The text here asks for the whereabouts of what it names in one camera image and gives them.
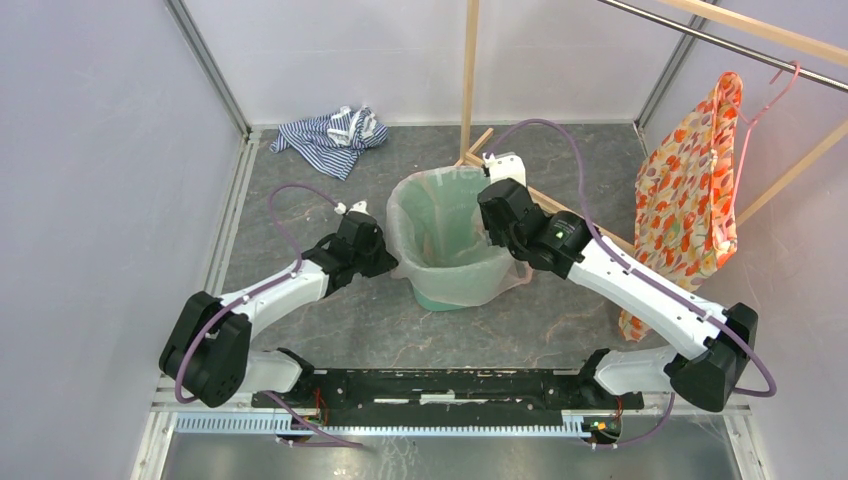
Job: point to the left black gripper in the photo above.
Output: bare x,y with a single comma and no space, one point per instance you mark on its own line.
386,260

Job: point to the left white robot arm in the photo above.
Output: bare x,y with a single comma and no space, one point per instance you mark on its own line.
208,352

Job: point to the floral orange garment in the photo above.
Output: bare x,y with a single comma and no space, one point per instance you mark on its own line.
685,226

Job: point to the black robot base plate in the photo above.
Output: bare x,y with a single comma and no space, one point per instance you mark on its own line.
457,397

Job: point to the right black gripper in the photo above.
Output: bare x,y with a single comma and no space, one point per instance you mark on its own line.
494,235

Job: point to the green trash bin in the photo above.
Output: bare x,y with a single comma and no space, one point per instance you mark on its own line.
444,265

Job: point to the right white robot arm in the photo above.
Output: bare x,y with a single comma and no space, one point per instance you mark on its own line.
709,345

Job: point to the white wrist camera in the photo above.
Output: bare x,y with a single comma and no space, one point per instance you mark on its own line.
357,210
503,166

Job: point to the pink plastic trash bag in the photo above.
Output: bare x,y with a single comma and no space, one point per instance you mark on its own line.
450,232

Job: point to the wooden clothes rack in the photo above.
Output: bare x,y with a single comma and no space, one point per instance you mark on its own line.
706,11

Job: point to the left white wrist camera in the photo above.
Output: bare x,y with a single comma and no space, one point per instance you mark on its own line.
357,210

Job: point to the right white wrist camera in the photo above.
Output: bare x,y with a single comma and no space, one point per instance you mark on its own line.
503,166

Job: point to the metal hanging rod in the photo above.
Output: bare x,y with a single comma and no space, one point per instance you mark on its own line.
729,46

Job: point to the pink clothes hanger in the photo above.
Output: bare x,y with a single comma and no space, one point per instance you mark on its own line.
753,122

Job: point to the blue striped cloth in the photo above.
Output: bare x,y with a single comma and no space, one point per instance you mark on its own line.
332,143

